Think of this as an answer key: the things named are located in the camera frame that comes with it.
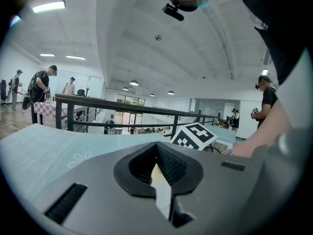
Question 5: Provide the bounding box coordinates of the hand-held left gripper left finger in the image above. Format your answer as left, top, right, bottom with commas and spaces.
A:
31, 142, 177, 235

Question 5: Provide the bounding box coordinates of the glass door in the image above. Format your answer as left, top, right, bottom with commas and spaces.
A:
114, 94, 146, 127

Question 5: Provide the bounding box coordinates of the person's black shirt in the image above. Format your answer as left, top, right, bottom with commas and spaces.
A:
224, 0, 313, 87

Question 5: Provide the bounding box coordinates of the light blue flowered tablecloth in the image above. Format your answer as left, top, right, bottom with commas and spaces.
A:
0, 123, 172, 207

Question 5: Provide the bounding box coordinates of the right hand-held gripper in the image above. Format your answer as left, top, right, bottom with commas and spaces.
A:
170, 122, 218, 151

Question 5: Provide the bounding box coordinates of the checkered cloth table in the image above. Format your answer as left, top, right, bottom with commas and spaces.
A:
33, 101, 86, 119

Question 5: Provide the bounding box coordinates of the black metal railing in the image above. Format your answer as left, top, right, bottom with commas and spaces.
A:
55, 94, 221, 138

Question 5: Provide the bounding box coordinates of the white table with plain cloth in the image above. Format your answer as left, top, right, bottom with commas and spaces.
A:
202, 123, 237, 144

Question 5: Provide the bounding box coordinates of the black head-mounted camera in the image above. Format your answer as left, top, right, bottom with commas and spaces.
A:
162, 3, 185, 22

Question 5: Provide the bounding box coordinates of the person's right forearm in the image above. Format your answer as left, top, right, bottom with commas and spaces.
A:
232, 98, 293, 159

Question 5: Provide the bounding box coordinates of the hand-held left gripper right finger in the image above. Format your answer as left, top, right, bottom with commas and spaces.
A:
156, 142, 267, 235

